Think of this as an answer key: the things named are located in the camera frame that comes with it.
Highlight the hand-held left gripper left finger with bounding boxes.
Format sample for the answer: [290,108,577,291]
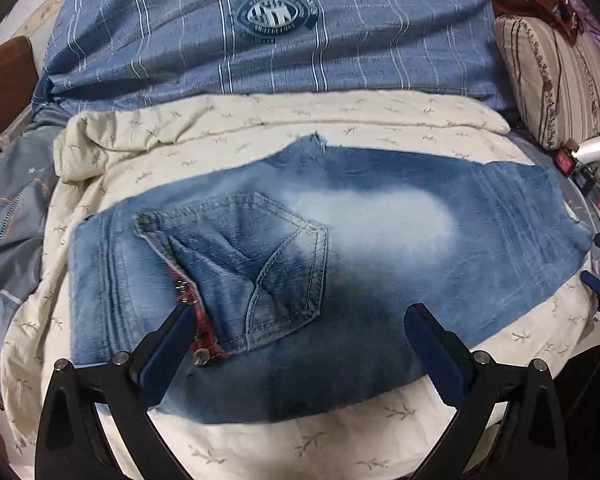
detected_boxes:
[34,304,198,480]

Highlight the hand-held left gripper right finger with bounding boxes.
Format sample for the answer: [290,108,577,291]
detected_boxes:
[403,303,571,480]

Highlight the blue denim pants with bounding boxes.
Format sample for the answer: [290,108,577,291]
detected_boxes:
[69,131,595,426]

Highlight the small black device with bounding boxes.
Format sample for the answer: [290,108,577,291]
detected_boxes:
[572,165,600,197]

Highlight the small red item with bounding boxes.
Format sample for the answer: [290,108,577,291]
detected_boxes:
[555,147,576,176]

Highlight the striped beige pillow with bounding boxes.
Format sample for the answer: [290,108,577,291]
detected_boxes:
[494,14,600,151]

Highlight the cream leaf print blanket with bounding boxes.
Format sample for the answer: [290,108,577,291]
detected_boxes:
[0,91,600,480]

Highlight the grey star print cloth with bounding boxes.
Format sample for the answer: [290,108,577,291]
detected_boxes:
[0,102,71,406]

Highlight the purple cloth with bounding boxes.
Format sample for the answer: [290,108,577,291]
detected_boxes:
[570,0,600,68]

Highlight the blue plaid quilt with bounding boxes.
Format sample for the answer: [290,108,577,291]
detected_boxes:
[32,0,518,116]

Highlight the brown cushion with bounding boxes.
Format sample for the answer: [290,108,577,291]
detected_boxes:
[0,36,40,131]

